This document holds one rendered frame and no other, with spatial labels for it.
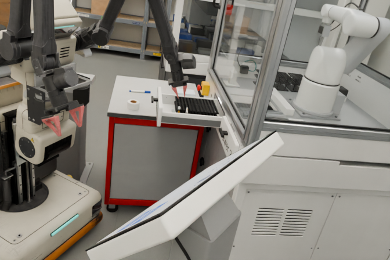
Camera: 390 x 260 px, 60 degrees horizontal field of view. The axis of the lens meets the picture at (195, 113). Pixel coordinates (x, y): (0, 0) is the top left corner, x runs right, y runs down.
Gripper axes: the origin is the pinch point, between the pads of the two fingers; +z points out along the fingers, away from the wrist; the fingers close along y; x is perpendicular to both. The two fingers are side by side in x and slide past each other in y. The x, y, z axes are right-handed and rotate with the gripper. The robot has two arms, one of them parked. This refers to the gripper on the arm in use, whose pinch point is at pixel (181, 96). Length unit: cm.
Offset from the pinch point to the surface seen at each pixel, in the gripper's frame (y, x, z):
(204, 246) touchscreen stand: 0, 101, -4
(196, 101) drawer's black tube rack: -7.7, -12.1, 9.9
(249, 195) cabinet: -22, 46, 32
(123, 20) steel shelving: 68, -379, 22
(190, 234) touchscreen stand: 3, 98, -5
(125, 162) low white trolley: 41, -18, 45
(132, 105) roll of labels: 28.8, -21.8, 10.1
